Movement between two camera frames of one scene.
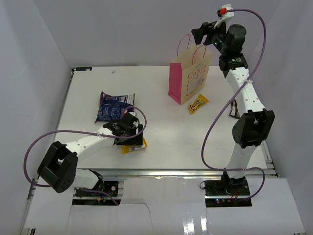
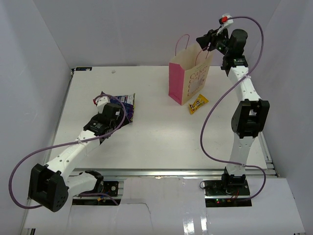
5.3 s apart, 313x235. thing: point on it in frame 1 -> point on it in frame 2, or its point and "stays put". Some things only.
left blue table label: (83, 68) stays put
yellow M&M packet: (199, 102) stays put
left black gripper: (136, 140) -> (120, 118)
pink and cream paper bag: (189, 73) stays put
